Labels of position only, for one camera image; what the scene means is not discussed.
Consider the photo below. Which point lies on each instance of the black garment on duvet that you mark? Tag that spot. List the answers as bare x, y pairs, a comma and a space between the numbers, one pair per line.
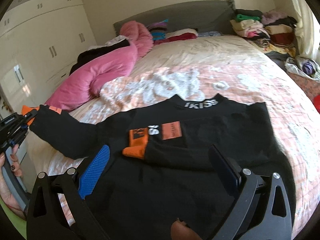
89, 55

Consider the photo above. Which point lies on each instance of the person's left hand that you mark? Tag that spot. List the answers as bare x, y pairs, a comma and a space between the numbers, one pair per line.
7, 187

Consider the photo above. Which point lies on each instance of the grey padded headboard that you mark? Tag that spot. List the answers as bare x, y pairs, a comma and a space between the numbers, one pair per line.
204, 16

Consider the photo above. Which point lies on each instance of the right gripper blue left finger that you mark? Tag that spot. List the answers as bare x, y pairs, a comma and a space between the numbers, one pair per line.
91, 174

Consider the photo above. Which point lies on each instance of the pink quilted duvet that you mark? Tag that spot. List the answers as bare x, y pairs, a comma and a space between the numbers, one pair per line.
85, 83

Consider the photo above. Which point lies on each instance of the person's right hand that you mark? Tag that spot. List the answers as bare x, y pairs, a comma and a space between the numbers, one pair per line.
181, 231

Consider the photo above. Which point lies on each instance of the right pile folded clothes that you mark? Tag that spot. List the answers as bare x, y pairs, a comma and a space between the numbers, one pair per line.
280, 38

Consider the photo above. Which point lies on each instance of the cream window curtain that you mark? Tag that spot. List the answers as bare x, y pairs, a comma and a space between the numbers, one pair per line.
307, 30

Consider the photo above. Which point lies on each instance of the striped colourful pillow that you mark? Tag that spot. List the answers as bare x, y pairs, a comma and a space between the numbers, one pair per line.
158, 30

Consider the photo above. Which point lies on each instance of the peach white floral bedspread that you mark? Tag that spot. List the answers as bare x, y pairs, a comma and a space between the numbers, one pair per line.
228, 65

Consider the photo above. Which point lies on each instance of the green garment sleeve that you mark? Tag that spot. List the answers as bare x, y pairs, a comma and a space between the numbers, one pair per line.
19, 224

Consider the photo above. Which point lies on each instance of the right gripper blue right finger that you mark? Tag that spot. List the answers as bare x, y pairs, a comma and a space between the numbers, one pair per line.
227, 173

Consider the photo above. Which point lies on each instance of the red plastic bag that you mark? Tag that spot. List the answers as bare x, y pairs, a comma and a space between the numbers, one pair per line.
317, 106

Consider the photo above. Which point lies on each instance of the cream built-in wardrobe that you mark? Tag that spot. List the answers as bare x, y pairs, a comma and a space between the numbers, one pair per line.
40, 42

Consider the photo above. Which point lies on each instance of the left pile folded clothes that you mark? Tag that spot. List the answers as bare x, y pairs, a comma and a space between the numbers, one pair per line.
247, 24

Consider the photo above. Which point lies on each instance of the red and white folded cloth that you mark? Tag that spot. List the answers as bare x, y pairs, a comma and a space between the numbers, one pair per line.
179, 35

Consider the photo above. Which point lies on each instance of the floral basket with clothes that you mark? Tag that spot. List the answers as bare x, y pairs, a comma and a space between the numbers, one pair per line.
305, 73

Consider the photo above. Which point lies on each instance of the pile folded clothes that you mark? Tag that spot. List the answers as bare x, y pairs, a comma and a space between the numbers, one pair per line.
280, 38
247, 24

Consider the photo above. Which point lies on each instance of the black sweater orange cuffs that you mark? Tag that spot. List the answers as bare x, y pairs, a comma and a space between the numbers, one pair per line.
159, 167

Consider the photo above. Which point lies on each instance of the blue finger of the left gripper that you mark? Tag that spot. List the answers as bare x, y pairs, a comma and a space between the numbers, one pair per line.
28, 118

